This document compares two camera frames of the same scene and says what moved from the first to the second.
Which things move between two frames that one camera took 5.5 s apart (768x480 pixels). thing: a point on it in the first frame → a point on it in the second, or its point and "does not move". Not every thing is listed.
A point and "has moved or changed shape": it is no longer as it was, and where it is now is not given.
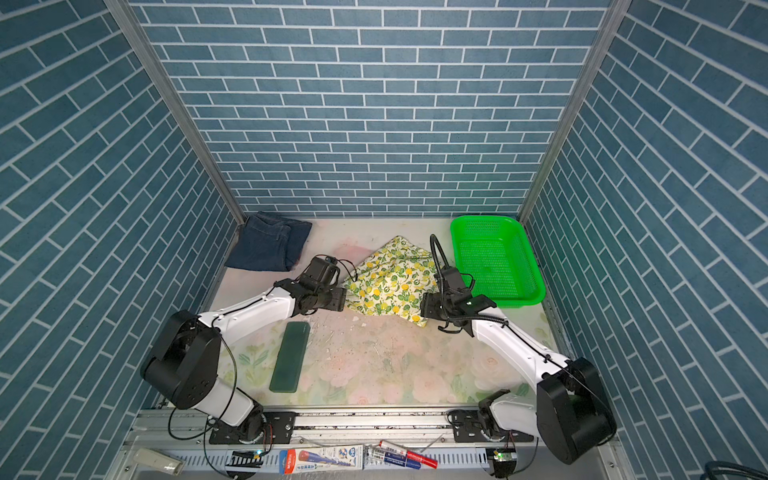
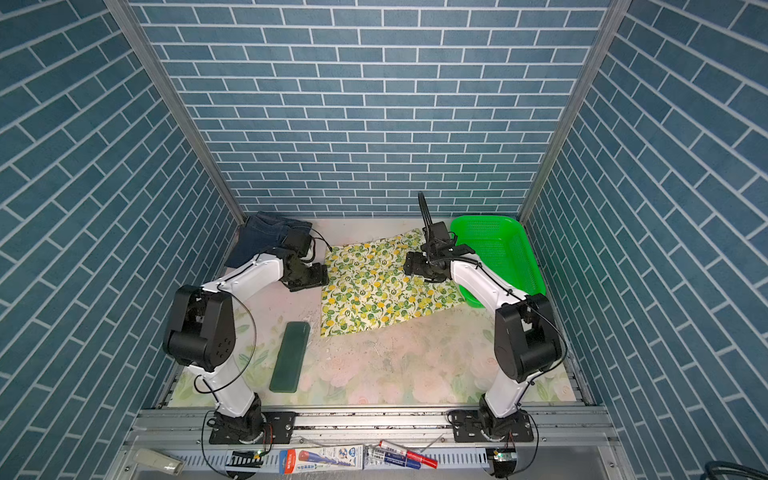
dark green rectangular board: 290,357 does not move
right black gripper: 427,302 → 413,263
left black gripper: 339,298 → 321,276
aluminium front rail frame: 348,444 does not move
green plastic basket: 495,258 does not move
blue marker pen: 399,460 does not move
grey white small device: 158,460 does not move
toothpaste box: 322,459 does not move
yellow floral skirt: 392,281 has moved or changed shape
